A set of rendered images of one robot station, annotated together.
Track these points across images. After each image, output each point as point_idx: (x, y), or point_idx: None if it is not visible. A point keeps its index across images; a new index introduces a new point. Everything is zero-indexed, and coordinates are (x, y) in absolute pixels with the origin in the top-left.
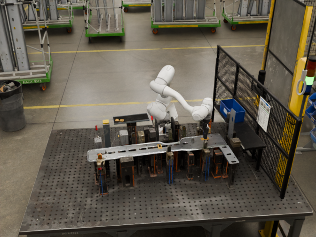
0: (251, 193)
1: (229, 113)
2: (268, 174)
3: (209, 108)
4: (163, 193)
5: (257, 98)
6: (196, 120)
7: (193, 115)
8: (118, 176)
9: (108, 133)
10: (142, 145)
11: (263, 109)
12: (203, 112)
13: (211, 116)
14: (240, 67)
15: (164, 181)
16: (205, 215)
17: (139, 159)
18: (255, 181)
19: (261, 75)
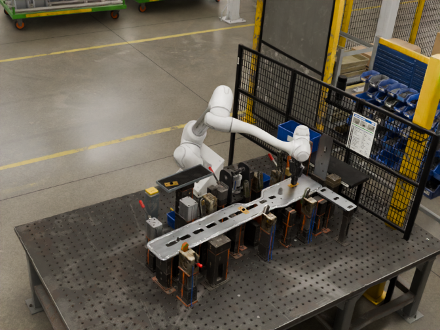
0: (372, 243)
1: (310, 141)
2: (376, 213)
3: (308, 140)
4: (271, 276)
5: (344, 114)
6: (302, 160)
7: (297, 155)
8: None
9: (156, 208)
10: (218, 215)
11: (359, 128)
12: (309, 147)
13: None
14: (302, 74)
15: (258, 259)
16: (343, 288)
17: None
18: (363, 226)
19: (343, 82)
